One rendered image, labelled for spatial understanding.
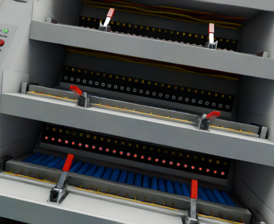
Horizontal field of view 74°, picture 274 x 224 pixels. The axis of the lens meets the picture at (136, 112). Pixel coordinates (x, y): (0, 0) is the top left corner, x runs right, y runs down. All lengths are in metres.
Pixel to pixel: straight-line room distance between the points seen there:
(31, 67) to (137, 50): 0.29
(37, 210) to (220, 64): 0.49
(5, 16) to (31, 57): 0.11
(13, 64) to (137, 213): 0.43
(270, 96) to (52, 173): 0.54
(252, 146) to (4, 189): 0.51
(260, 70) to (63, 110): 0.45
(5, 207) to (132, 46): 0.42
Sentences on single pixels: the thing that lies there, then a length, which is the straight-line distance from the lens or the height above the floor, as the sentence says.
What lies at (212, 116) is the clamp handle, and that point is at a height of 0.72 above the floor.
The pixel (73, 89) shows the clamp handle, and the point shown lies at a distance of 0.36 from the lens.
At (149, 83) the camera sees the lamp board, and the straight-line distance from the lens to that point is 0.57.
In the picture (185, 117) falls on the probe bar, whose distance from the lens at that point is 0.44.
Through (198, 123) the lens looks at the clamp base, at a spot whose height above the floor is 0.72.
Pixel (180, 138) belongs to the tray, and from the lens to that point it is 0.39.
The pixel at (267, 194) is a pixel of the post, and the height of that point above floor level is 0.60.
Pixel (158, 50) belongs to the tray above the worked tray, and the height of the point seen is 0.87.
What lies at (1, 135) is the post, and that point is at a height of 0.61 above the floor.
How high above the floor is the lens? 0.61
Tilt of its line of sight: 15 degrees up
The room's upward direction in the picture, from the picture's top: 12 degrees clockwise
